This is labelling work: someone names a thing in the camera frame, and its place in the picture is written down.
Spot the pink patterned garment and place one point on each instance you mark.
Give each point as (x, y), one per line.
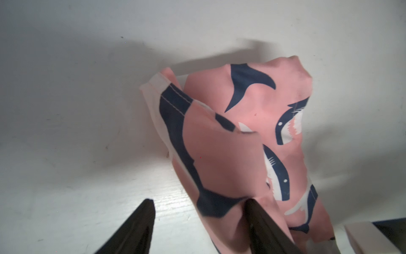
(234, 133)

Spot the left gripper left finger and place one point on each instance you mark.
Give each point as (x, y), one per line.
(134, 236)

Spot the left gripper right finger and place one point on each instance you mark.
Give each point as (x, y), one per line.
(265, 235)

